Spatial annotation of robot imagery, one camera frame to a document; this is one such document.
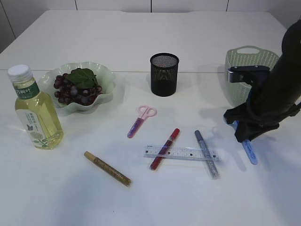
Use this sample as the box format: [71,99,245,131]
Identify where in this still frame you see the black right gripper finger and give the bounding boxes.
[235,121,270,143]

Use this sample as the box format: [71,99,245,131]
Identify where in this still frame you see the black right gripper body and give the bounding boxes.
[224,103,296,132]

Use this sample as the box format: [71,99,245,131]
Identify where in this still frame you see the blue scissors with cover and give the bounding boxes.
[223,117,258,165]

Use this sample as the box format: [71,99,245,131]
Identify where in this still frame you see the purple artificial grape bunch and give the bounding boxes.
[54,68,103,106]

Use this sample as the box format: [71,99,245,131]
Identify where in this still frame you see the green tea plastic bottle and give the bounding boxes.
[8,65,63,150]

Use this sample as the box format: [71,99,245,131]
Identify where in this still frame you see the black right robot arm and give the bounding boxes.
[224,20,301,143]

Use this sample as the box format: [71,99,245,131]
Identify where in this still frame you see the green woven plastic basket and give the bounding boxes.
[224,46,279,107]

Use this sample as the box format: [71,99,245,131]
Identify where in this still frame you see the silver glitter marker pen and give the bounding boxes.
[194,130,220,179]

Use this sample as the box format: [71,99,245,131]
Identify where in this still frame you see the red marker pen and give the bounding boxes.
[150,128,180,170]

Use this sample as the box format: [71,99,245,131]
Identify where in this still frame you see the clear plastic ruler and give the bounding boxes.
[143,145,221,162]

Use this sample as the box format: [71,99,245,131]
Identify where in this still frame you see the black mesh pen holder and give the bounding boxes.
[150,53,179,97]

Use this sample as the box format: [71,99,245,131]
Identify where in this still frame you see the gold glitter marker pen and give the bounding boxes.
[84,151,132,187]

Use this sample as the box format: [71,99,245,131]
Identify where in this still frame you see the green wavy glass plate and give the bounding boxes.
[38,62,116,115]

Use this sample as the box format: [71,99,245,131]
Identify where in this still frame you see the pink purple small scissors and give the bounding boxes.
[127,105,157,138]

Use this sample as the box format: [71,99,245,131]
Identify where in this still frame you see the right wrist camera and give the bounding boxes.
[226,65,270,86]

